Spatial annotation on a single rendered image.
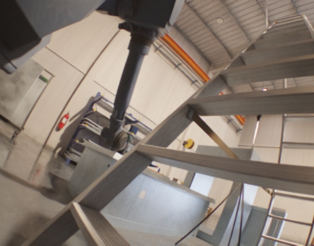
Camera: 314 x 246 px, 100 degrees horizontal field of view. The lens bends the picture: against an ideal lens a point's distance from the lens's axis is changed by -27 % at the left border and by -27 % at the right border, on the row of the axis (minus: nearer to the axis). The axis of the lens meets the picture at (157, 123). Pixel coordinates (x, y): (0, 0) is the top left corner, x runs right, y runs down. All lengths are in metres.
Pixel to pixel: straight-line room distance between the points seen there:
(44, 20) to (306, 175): 0.39
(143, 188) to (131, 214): 0.28
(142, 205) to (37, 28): 1.75
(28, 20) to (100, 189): 0.39
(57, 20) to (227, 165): 0.34
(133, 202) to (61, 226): 1.33
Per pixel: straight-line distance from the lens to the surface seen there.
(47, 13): 0.28
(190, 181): 3.35
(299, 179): 0.25
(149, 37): 1.29
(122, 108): 1.36
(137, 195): 1.77
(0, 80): 4.06
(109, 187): 0.47
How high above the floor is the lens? 0.55
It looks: 18 degrees up
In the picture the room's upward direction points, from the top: 25 degrees clockwise
